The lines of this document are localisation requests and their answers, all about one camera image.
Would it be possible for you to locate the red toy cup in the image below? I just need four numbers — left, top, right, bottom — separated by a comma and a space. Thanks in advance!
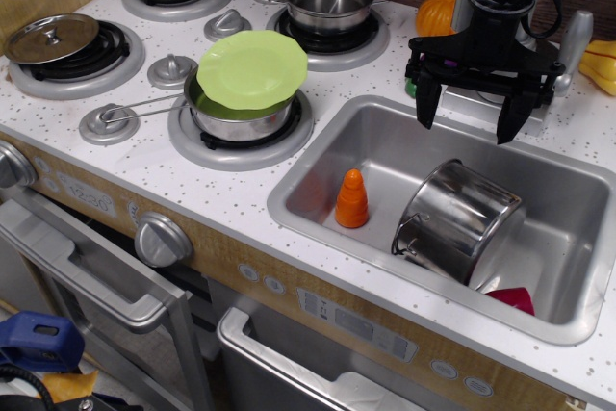
486, 287, 535, 316

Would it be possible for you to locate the orange toy pumpkin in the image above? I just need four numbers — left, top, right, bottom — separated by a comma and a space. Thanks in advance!
416, 0, 456, 37

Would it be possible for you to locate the back right burner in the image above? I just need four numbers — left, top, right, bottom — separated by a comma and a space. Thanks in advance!
266, 10, 390, 72

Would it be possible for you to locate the grey sink basin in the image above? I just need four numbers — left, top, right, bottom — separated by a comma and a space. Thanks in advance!
268, 96, 615, 345

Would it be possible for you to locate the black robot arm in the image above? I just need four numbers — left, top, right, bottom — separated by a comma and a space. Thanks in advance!
406, 0, 565, 144

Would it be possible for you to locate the green toy vegetable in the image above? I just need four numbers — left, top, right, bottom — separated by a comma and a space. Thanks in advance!
405, 78, 417, 99

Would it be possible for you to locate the orange toy carrot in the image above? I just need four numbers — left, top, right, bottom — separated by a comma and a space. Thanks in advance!
335, 168, 370, 228

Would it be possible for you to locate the silver toy faucet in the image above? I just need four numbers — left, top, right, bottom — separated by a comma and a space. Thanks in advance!
443, 0, 593, 144

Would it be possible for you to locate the grey dishwasher door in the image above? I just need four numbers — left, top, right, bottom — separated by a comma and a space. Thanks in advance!
217, 307, 460, 410

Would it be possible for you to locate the black cable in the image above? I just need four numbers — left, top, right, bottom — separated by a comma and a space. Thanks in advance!
0, 365, 57, 410

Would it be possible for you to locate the front left burner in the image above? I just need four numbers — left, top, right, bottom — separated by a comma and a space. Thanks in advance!
9, 21, 145, 100

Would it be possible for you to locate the grey oven dial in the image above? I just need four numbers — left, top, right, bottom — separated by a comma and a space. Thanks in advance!
0, 141, 38, 189
134, 212, 193, 268

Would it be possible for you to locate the blue clamp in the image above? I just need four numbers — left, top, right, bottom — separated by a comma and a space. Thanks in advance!
1, 311, 85, 372

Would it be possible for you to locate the green plastic plate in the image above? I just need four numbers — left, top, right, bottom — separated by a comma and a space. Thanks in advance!
196, 30, 308, 111

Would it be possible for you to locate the steel saucepan with handle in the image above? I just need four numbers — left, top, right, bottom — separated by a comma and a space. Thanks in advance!
124, 69, 297, 142

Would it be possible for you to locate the steel pot lid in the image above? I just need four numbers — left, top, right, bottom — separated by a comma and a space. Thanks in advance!
5, 13, 100, 64

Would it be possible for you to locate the grey oven door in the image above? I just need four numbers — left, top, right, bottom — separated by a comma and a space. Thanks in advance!
1, 190, 215, 410

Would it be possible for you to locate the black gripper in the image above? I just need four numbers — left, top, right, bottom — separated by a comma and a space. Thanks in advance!
406, 7, 565, 144

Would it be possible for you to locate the front right burner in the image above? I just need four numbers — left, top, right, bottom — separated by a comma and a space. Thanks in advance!
167, 91, 314, 172

